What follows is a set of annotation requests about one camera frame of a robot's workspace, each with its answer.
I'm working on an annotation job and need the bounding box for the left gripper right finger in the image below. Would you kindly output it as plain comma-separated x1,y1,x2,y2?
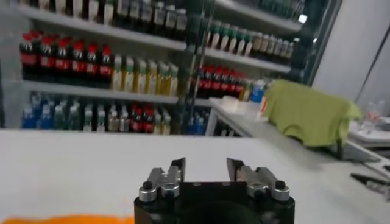
226,157,291,202

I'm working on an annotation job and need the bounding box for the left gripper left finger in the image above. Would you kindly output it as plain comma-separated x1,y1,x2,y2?
138,157,186,203

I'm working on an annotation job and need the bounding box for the orange t-shirt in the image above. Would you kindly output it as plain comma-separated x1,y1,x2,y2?
0,214,137,224

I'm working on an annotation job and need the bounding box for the dark grey laptop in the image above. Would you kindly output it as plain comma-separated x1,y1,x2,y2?
335,138,381,162

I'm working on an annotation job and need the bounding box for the white table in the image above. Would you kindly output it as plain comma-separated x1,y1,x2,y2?
347,117,390,150
205,99,390,180

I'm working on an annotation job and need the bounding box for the clear plastic bottle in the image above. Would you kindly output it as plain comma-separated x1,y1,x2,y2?
364,102,385,130

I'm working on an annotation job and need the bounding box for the yellow tea bottle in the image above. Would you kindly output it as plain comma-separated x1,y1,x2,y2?
162,111,172,135
135,59,147,94
157,63,169,96
123,57,136,93
146,60,157,94
111,55,124,91
154,111,162,135
168,64,180,97

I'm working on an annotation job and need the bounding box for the orange and white box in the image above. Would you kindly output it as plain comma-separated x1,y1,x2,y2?
258,96,271,121

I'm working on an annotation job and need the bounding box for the white cap dark bottle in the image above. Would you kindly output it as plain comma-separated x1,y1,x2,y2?
119,108,130,133
82,105,94,132
108,107,119,133
96,106,107,133

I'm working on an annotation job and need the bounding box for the green t-shirt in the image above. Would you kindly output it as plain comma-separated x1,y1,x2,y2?
262,79,363,150

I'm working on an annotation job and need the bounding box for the blue label water bottle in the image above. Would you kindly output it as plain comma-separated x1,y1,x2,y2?
250,79,266,104

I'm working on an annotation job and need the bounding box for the green water bottle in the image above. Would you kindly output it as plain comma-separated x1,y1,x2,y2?
68,105,80,131
54,103,66,131

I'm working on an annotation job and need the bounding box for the drink bottle shelf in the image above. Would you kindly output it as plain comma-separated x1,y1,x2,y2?
0,0,211,136

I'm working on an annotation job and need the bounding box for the glass door beverage cooler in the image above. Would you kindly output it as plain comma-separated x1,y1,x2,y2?
182,0,342,136

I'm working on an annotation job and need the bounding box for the white label dark bottle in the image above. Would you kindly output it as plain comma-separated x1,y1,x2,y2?
116,0,129,29
165,4,177,40
153,1,166,37
129,0,140,31
176,7,188,42
140,0,152,33

